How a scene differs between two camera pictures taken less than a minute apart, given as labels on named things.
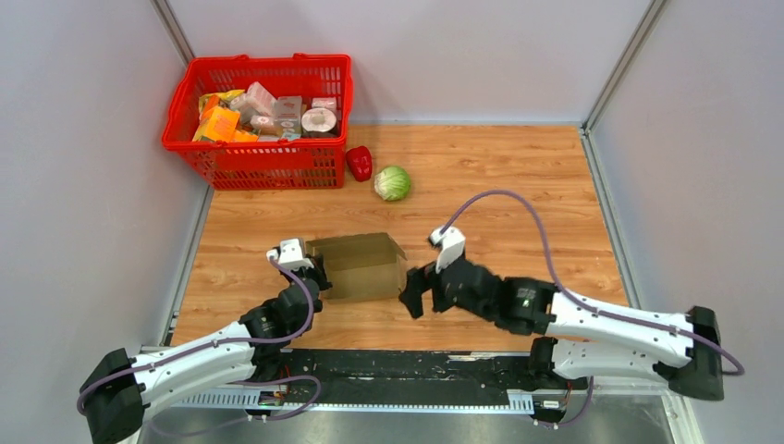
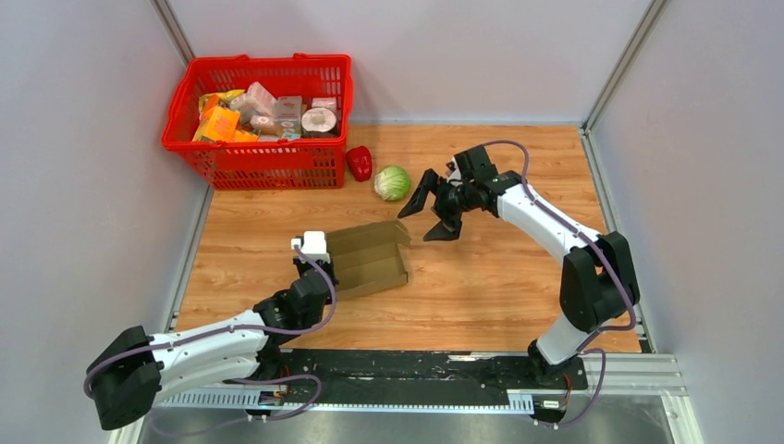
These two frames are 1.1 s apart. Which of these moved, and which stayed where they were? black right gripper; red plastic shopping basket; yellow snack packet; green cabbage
Moved: black right gripper
Stayed: red plastic shopping basket; green cabbage; yellow snack packet
